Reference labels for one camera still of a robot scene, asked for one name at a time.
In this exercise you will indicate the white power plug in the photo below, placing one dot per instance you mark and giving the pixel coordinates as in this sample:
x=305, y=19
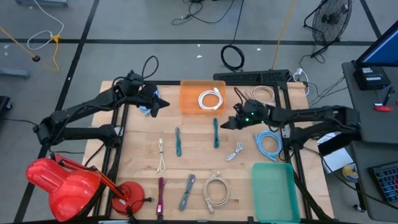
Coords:
x=298, y=72

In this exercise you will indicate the grey side desk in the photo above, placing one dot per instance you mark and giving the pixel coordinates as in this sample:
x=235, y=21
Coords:
x=382, y=152
x=373, y=124

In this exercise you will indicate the green plastic bin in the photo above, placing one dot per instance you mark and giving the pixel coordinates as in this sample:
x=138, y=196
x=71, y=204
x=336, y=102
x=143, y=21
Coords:
x=273, y=193

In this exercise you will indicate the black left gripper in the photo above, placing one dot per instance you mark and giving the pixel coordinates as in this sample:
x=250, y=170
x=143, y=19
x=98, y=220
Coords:
x=147, y=95

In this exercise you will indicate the small black computer box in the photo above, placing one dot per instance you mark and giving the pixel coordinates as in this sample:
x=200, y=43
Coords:
x=371, y=77

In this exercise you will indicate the round printed disc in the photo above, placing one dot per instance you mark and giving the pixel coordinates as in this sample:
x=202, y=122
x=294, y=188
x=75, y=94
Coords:
x=350, y=172

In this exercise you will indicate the orange plastic bin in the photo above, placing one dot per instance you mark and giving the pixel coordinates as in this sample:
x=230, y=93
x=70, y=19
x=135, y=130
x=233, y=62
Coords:
x=186, y=93

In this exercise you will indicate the black wheeled base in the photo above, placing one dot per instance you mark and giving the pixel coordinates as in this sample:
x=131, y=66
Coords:
x=3, y=104

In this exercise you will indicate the red desk gadget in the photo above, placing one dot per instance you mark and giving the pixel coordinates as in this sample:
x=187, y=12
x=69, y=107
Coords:
x=383, y=108

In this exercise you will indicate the black floor fan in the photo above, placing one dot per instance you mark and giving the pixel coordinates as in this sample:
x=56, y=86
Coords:
x=331, y=18

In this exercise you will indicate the black pen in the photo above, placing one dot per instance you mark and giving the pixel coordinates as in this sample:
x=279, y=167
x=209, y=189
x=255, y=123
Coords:
x=388, y=96

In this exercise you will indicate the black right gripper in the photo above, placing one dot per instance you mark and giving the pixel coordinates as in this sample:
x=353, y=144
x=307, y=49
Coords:
x=253, y=112

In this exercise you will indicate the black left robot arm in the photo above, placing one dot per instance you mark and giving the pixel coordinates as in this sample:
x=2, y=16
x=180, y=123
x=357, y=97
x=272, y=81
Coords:
x=93, y=102

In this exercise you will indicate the grey table foot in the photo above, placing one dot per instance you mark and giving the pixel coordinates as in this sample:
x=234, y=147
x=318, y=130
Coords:
x=12, y=73

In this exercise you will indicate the black aluminium table frame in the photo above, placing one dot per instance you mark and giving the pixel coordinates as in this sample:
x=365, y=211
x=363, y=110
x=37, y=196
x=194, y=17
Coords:
x=281, y=86

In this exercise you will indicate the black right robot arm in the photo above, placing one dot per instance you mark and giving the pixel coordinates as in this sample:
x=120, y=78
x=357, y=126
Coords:
x=311, y=113

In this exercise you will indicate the white paper sheet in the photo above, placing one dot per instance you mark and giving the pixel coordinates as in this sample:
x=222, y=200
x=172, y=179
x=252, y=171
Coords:
x=337, y=160

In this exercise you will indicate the backlit keyboard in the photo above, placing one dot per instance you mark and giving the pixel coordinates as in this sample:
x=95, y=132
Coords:
x=387, y=182

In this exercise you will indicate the red desk lamp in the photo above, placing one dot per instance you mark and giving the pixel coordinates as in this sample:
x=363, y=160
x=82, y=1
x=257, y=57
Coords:
x=62, y=186

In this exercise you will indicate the computer monitor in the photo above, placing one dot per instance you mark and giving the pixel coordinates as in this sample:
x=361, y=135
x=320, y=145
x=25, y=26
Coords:
x=384, y=49

